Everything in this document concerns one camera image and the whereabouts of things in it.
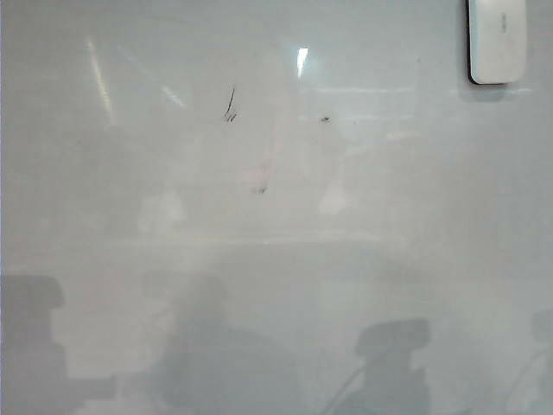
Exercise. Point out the glass whiteboard with dark frame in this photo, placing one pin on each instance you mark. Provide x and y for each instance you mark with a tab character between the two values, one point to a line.
216	216

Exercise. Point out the white whiteboard eraser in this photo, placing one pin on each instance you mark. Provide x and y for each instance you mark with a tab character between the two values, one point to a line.
497	43

